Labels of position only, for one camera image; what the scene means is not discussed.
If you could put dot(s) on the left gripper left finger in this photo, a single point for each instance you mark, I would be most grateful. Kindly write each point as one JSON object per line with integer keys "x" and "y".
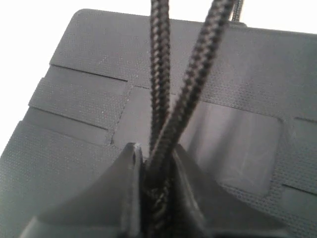
{"x": 109, "y": 208}

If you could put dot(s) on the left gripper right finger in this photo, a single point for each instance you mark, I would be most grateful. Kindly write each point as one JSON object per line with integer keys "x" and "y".
{"x": 203, "y": 209}

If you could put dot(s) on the black plastic carrying case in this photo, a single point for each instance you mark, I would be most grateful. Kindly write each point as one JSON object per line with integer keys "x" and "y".
{"x": 254, "y": 130}

